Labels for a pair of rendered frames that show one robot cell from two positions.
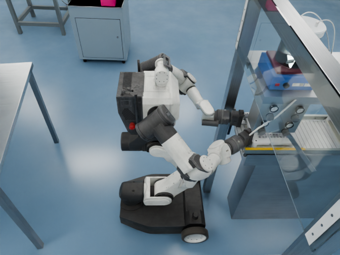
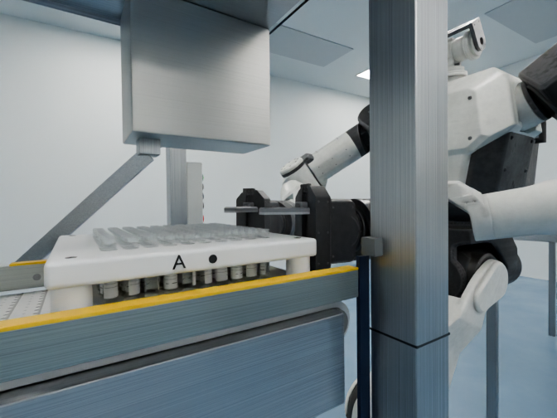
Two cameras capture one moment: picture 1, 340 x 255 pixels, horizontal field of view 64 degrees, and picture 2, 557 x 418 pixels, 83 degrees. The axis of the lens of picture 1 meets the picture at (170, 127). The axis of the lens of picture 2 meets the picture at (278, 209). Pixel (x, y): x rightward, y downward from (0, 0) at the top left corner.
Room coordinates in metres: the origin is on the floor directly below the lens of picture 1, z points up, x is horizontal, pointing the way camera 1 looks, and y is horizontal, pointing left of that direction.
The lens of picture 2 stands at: (1.51, -0.65, 1.02)
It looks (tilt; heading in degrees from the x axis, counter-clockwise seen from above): 1 degrees down; 151
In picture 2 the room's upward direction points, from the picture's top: 1 degrees counter-clockwise
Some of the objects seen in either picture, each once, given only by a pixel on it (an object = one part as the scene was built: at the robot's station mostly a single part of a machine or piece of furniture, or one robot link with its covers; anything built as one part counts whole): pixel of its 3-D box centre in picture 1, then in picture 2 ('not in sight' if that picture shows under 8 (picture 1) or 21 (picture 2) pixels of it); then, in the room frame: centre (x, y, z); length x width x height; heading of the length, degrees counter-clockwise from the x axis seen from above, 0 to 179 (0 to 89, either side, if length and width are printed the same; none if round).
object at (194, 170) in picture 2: not in sight; (188, 197); (0.24, -0.36, 1.05); 0.17 x 0.06 x 0.26; 4
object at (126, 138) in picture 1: (144, 138); (472, 258); (1.06, 0.14, 0.88); 0.28 x 0.13 x 0.18; 94
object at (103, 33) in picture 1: (103, 27); not in sight; (3.37, 0.94, 0.38); 0.63 x 0.57 x 0.76; 92
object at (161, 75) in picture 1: (161, 72); (448, 59); (1.06, 0.05, 1.35); 0.10 x 0.07 x 0.09; 4
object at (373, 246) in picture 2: not in sight; (370, 245); (1.25, -0.39, 0.97); 0.02 x 0.01 x 0.02; 4
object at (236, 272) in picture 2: not in sight; (236, 264); (1.19, -0.52, 0.95); 0.01 x 0.01 x 0.07
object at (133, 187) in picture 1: (161, 197); not in sight; (1.07, 0.04, 0.19); 0.64 x 0.52 x 0.33; 94
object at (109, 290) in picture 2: not in sight; (109, 281); (1.19, -0.65, 0.95); 0.01 x 0.01 x 0.07
